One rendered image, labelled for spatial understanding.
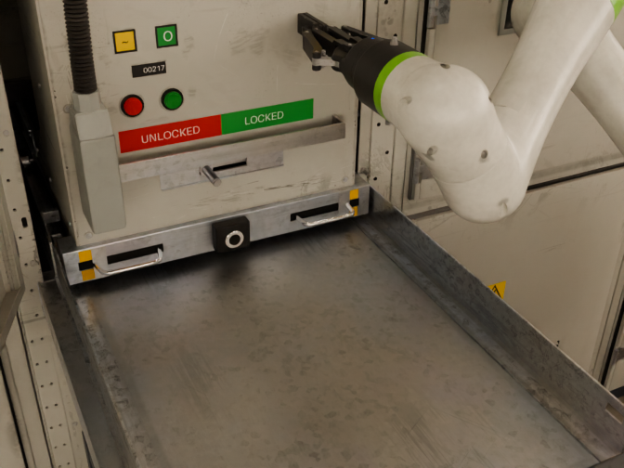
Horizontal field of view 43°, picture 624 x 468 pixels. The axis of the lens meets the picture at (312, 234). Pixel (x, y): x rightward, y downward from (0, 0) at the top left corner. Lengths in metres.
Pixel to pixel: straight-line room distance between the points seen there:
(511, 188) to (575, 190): 0.84
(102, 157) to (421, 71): 0.44
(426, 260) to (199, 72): 0.47
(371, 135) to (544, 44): 0.45
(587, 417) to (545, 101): 0.41
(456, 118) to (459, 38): 0.57
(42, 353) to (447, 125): 0.83
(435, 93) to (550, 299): 1.14
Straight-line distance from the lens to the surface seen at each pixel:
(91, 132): 1.08
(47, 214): 1.38
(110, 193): 1.11
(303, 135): 1.27
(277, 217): 1.35
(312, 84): 1.29
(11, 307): 1.28
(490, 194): 0.97
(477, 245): 1.70
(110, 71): 1.17
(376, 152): 1.46
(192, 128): 1.23
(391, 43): 1.01
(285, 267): 1.32
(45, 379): 1.47
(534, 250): 1.83
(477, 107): 0.90
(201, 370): 1.12
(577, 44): 1.12
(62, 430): 1.55
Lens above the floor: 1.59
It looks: 32 degrees down
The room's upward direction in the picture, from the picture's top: 1 degrees clockwise
